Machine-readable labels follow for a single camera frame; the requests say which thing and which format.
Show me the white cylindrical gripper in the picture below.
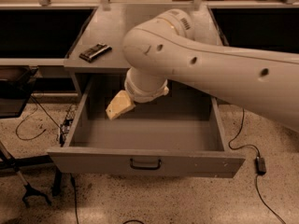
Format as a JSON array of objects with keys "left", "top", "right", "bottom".
[{"left": 106, "top": 67, "right": 169, "bottom": 120}]

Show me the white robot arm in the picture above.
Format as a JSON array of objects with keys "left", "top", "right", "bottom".
[{"left": 107, "top": 9, "right": 299, "bottom": 132}]

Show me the grey cabinet counter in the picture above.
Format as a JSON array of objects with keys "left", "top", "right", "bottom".
[{"left": 64, "top": 4, "right": 221, "bottom": 95}]

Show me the grey open drawer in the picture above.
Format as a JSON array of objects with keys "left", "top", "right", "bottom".
[{"left": 48, "top": 74, "right": 245, "bottom": 178}]

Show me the power strip on floor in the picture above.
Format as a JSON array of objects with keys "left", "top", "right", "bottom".
[{"left": 58, "top": 105, "right": 77, "bottom": 147}]

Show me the black chair left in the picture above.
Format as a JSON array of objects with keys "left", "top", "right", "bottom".
[{"left": 0, "top": 66, "right": 37, "bottom": 119}]

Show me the black drawer handle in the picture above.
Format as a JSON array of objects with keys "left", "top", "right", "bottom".
[{"left": 130, "top": 159, "right": 162, "bottom": 171}]

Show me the black thin floor cable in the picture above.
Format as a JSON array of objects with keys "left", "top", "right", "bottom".
[{"left": 16, "top": 95, "right": 64, "bottom": 142}]

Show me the black power adapter with cable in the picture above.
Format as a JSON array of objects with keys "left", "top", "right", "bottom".
[{"left": 228, "top": 109, "right": 287, "bottom": 224}]

